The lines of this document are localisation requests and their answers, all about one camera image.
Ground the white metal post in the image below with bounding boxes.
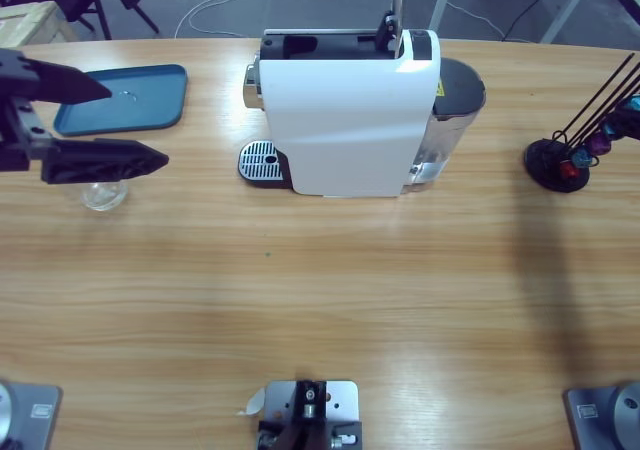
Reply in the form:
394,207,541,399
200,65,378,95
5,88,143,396
428,0,459,35
541,0,602,45

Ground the black drip tray silver grille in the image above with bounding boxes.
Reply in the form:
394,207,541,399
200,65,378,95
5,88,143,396
236,139,294,191

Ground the white capsule coffee machine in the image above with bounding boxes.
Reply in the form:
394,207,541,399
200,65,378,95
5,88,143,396
243,28,442,199

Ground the black capsule holder with rods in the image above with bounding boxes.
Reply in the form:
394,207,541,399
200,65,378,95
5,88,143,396
523,53,640,194

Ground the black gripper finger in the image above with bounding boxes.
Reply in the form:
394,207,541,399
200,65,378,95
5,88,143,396
29,59,113,106
40,138,171,186
617,100,640,140

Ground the white paper tag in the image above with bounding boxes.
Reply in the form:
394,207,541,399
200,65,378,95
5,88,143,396
236,387,267,417

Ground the silver mount plate dark post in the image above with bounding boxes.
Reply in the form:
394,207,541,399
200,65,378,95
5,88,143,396
255,379,364,450

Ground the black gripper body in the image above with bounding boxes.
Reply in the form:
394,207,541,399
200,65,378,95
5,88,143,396
0,47,56,174

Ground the blue rectangular plastic tray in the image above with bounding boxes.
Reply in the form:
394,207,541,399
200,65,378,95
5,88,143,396
53,63,189,139

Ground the black floor cable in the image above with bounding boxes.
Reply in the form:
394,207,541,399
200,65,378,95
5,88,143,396
501,0,569,42

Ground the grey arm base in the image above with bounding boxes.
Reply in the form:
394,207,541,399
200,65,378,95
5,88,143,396
0,379,64,450
563,380,640,450

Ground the light wooden crate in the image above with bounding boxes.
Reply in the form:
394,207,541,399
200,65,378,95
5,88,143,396
0,0,77,49

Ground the purple coffee capsule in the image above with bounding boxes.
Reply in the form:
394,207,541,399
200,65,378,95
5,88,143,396
585,132,612,156

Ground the clear drinking glass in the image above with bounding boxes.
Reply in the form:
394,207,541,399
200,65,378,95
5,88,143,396
79,179,129,213

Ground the clear water tank black lid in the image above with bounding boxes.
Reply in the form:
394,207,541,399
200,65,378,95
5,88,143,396
405,57,487,194

